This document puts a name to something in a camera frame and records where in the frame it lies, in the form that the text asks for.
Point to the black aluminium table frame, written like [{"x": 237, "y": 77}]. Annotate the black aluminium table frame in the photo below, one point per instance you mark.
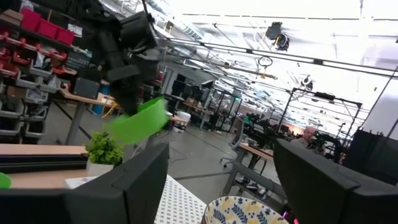
[{"x": 43, "y": 163}]

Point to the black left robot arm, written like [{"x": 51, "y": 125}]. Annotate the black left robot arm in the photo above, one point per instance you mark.
[{"x": 136, "y": 31}]

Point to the storage rack with red bins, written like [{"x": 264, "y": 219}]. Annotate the storage rack with red bins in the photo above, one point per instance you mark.
[{"x": 28, "y": 46}]

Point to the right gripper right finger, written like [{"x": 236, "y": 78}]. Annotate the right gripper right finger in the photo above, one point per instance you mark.
[{"x": 326, "y": 199}]

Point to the wooden top table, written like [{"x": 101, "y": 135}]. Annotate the wooden top table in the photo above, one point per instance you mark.
[{"x": 255, "y": 151}]

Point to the white perforated shelf riser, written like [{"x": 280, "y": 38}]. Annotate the white perforated shelf riser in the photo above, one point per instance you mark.
[{"x": 180, "y": 205}]

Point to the black frame cage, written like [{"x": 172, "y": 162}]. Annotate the black frame cage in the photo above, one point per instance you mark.
[{"x": 323, "y": 96}]

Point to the small green potted plant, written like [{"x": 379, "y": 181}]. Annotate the small green potted plant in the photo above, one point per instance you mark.
[{"x": 104, "y": 151}]

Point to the grey office chair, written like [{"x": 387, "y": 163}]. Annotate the grey office chair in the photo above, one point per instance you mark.
[{"x": 237, "y": 137}]

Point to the wooden desk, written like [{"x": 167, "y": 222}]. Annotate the wooden desk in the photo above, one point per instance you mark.
[{"x": 81, "y": 99}]

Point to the green mini bowl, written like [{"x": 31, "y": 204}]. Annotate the green mini bowl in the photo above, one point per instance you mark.
[
  {"x": 140, "y": 124},
  {"x": 4, "y": 181}
]

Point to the black panel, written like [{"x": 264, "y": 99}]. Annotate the black panel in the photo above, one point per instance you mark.
[{"x": 373, "y": 155}]

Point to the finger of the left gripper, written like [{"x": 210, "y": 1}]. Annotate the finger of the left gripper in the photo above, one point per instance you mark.
[
  {"x": 118, "y": 96},
  {"x": 133, "y": 95}
]

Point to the person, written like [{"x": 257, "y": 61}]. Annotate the person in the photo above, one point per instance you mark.
[{"x": 308, "y": 137}]

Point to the yellow floral patterned mini bowl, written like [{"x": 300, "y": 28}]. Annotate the yellow floral patterned mini bowl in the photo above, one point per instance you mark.
[{"x": 242, "y": 213}]

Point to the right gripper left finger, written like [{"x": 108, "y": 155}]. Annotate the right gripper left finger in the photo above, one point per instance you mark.
[{"x": 109, "y": 202}]

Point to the black monitor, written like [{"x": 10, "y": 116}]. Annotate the black monitor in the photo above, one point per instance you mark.
[{"x": 86, "y": 88}]

